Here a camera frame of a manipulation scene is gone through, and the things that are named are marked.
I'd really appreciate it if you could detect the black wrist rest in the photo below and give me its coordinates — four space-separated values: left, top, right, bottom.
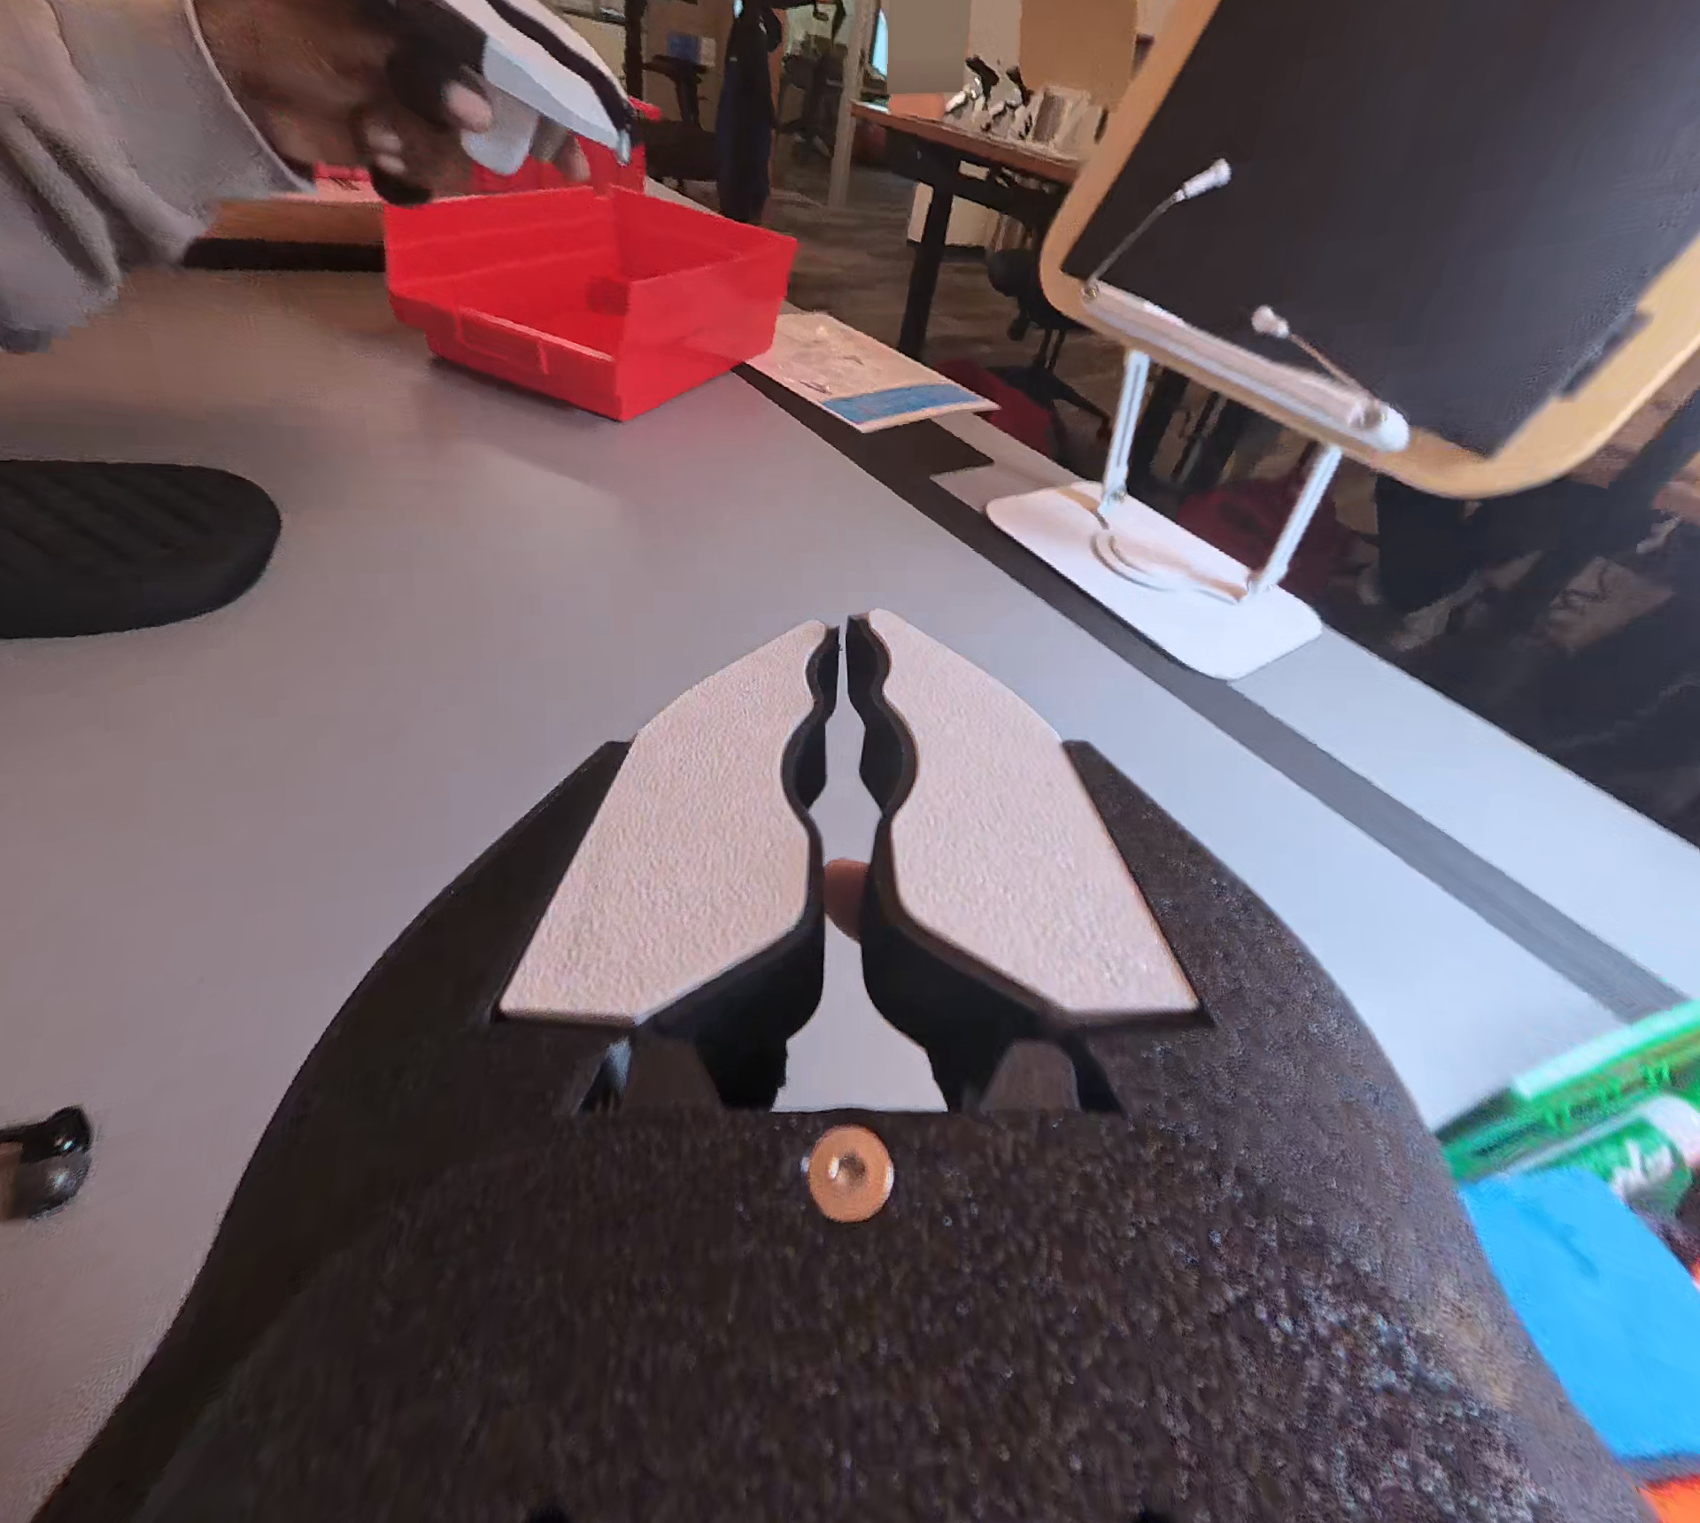
0 461 284 641

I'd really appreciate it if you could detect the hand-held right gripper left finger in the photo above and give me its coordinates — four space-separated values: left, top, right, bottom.
498 620 847 1110

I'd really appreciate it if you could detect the person's left hand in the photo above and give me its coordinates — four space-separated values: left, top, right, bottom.
197 0 596 204

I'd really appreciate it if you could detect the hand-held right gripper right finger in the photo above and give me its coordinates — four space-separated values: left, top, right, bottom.
847 609 1203 1110

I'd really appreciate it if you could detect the blue black foam block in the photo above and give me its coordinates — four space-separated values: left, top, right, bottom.
1458 1167 1700 1465

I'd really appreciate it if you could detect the person's left forearm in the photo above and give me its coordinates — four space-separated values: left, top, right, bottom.
0 0 314 356

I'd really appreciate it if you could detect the green plastic bin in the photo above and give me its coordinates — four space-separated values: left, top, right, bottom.
1439 997 1700 1233

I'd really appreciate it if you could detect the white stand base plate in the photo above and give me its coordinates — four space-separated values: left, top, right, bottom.
985 480 1327 684

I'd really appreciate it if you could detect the white blue paper box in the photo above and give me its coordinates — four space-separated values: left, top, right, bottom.
750 312 1001 436

